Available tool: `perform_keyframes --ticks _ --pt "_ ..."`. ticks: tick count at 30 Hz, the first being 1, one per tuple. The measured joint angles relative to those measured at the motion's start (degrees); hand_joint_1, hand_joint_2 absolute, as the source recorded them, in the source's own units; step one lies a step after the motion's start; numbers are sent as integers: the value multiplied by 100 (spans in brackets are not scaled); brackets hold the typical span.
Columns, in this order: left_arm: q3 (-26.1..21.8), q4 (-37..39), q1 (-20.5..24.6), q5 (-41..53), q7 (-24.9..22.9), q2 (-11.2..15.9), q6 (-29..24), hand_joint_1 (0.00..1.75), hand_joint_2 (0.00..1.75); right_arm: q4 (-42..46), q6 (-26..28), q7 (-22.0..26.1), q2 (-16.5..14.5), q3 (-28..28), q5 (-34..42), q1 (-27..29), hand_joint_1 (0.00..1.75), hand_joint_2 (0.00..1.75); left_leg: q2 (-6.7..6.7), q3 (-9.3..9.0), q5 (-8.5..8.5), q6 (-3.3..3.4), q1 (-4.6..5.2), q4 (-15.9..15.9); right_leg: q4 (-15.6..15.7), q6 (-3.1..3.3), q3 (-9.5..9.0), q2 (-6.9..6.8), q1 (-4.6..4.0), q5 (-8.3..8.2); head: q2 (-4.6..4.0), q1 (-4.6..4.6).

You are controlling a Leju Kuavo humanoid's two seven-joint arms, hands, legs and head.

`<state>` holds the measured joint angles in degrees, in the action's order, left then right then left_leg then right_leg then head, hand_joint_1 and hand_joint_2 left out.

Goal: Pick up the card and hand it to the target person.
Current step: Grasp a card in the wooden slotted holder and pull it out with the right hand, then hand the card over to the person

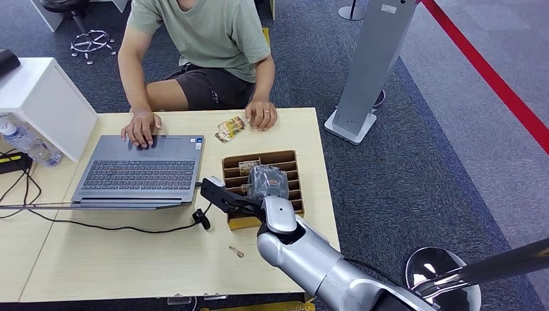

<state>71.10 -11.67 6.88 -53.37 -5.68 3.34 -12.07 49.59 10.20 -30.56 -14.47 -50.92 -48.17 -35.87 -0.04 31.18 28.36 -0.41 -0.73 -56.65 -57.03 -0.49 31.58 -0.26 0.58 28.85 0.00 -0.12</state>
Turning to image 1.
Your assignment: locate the person's right hand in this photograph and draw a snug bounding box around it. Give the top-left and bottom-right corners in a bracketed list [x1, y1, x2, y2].
[120, 110, 163, 150]

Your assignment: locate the black office chair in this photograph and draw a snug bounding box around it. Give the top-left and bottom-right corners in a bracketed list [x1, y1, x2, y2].
[39, 0, 117, 65]

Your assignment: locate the chrome stanchion with black pole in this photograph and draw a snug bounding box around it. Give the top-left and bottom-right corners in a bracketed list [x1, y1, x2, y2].
[405, 237, 549, 311]

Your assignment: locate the grey laptop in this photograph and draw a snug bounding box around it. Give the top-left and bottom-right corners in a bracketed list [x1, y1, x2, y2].
[0, 134, 206, 211]

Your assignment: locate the grey kiosk stand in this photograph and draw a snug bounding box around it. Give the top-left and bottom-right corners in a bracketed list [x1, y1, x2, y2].
[324, 0, 419, 146]

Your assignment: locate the red barrier belt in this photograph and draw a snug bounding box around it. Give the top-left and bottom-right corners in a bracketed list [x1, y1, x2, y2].
[419, 0, 549, 156]

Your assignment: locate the person's left hand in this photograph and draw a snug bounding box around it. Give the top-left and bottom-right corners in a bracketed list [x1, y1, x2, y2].
[245, 99, 279, 132]

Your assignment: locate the black and yellow device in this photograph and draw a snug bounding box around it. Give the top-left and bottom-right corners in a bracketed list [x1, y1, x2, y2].
[0, 152, 34, 176]

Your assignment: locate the black laptop cable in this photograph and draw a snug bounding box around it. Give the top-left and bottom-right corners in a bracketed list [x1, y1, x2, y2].
[25, 181, 214, 235]

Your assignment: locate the white cabinet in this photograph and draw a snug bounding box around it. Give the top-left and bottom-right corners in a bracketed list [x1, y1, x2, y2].
[0, 57, 100, 163]

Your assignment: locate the round grey stand base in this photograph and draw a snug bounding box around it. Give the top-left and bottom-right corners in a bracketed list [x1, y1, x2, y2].
[337, 0, 370, 22]

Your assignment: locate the white furniture panel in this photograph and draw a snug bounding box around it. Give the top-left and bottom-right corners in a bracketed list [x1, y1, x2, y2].
[28, 0, 66, 34]

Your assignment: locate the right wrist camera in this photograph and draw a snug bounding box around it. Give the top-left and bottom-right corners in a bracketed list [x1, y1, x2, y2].
[200, 176, 265, 221]

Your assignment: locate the brown cardboard card organizer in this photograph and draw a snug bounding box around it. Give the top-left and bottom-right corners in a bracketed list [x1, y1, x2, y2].
[221, 150, 306, 231]

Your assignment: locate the clear plastic water bottle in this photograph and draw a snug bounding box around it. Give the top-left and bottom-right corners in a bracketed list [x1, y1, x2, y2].
[0, 113, 64, 167]

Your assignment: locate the black object on cabinet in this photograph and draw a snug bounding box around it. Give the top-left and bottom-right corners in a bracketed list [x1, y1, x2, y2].
[0, 48, 22, 80]

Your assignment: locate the yellow object under table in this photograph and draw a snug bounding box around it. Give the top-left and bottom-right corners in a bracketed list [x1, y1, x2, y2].
[201, 301, 316, 311]

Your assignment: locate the thin black cable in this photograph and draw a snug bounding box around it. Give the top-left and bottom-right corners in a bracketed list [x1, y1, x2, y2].
[0, 149, 43, 220]

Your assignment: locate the person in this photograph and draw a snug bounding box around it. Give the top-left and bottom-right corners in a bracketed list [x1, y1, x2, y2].
[117, 0, 279, 150]

